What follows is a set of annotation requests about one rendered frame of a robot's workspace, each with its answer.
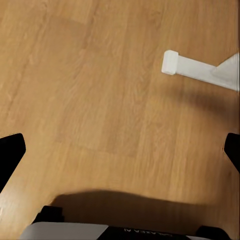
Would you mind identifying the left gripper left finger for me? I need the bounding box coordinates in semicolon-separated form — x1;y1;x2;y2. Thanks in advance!
0;133;26;193

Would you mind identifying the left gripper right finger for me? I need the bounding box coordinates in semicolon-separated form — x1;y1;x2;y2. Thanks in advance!
224;133;240;173

